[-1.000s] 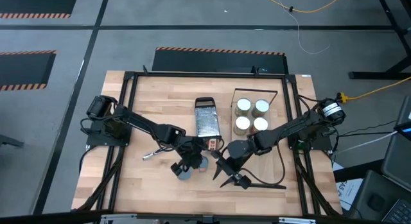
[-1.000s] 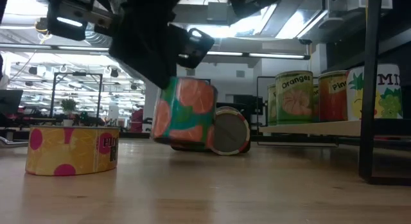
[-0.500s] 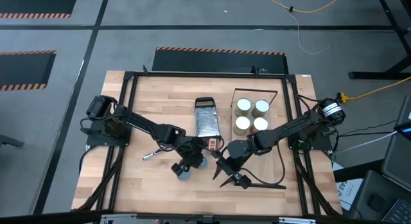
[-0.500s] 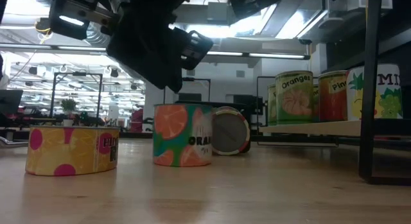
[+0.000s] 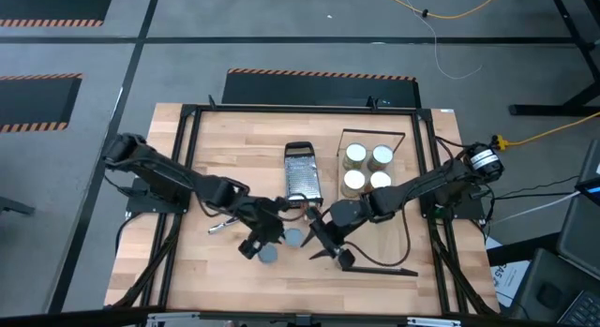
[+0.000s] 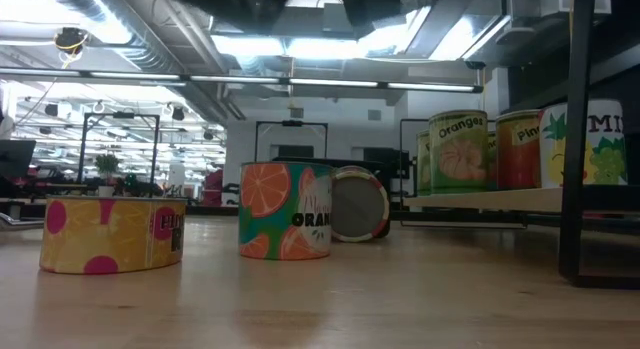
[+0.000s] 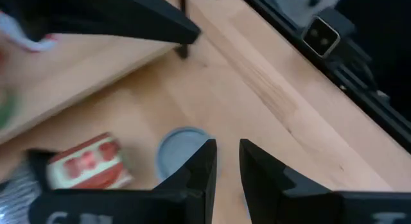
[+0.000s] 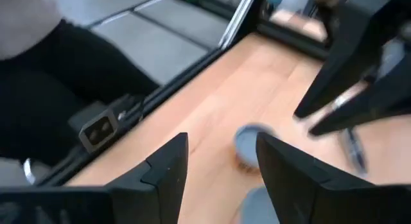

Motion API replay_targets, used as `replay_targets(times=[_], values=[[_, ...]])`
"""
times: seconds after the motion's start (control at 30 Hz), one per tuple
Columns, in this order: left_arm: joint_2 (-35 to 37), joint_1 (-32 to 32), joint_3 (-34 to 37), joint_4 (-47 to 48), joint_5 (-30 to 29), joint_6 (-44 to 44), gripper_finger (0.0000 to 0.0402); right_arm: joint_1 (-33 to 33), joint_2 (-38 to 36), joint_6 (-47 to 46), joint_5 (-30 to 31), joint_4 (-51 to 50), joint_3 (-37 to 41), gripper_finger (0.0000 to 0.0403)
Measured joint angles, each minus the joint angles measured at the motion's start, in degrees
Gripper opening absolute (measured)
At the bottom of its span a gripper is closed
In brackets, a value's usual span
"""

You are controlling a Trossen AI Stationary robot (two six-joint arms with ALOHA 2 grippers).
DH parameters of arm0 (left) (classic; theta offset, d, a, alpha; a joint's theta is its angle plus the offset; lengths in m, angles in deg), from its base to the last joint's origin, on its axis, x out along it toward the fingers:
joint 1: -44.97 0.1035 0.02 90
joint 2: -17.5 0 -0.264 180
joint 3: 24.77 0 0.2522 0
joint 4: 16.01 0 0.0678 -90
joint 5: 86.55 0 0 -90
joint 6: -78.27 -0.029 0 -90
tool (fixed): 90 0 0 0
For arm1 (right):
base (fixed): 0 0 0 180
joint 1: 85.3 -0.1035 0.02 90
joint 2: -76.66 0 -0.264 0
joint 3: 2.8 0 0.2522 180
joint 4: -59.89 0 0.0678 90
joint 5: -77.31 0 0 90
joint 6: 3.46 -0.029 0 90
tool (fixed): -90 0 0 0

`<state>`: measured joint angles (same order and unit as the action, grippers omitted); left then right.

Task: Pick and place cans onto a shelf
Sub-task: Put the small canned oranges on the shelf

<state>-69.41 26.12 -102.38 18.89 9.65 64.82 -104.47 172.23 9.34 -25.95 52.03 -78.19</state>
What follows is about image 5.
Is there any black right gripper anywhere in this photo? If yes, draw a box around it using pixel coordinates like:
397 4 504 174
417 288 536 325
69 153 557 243
299 209 360 262

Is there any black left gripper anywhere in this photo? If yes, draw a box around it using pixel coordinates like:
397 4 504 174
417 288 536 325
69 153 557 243
229 194 294 253

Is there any short teal mandarin oranges can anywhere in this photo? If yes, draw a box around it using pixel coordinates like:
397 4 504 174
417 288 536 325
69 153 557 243
283 227 306 249

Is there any short yellow pineapple rings can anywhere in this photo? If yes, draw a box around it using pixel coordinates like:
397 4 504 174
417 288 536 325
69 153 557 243
258 245 279 266

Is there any tall green oranges can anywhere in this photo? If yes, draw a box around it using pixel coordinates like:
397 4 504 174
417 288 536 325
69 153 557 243
340 169 367 200

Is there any white mixed fruit can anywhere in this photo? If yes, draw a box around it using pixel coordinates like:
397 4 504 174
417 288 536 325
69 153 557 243
367 170 393 192

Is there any tall red pineapple can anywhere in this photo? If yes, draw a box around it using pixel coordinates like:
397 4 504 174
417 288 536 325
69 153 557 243
367 143 395 173

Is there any silver metal kitchen utensil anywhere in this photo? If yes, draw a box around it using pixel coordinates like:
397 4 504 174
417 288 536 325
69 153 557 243
207 216 241 236

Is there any hazard striped black floor mat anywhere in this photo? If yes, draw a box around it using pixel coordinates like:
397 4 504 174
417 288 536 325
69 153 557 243
0 0 115 28
221 67 422 108
0 72 83 134

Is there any white paper sheet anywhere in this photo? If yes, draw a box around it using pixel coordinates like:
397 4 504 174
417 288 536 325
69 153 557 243
484 236 532 309

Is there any black table stand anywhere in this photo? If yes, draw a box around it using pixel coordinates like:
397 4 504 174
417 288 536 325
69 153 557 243
468 0 600 118

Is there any grey laptop computer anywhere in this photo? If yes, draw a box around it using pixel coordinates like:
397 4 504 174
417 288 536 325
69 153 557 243
555 138 600 281

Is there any black stand foot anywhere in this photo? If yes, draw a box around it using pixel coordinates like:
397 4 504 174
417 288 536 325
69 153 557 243
0 195 37 216

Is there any black keyboard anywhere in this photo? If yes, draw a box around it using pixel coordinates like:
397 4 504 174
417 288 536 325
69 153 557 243
556 289 600 327

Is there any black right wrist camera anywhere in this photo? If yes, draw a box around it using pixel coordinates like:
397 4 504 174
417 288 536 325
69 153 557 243
336 247 357 272

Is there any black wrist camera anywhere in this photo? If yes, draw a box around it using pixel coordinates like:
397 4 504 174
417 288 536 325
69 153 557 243
336 247 357 272
237 239 262 261

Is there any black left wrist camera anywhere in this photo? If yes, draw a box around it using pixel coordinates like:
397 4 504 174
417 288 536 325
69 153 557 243
237 239 262 261

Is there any wooden shelf with black frame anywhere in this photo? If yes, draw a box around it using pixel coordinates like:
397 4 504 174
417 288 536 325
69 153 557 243
336 127 419 278

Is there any metal box grater black frame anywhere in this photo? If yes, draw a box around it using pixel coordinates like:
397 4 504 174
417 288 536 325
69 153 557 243
282 140 324 210

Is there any black table-level camera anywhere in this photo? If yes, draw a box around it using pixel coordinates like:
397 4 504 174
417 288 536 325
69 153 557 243
276 314 324 327

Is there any black aluminium rig frame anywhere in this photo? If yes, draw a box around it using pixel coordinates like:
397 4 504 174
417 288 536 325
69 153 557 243
105 95 501 319

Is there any yellow extension cable with plug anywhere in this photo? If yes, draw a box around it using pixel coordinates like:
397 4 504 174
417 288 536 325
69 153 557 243
489 110 600 149

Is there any thick white cable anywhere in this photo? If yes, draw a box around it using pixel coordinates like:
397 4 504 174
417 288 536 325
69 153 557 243
489 189 582 226

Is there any thin white floor cable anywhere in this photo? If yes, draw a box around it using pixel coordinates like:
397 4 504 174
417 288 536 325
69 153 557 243
397 0 484 81

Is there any yellow floor cable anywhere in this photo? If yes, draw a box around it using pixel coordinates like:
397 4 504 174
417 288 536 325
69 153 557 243
377 0 507 21

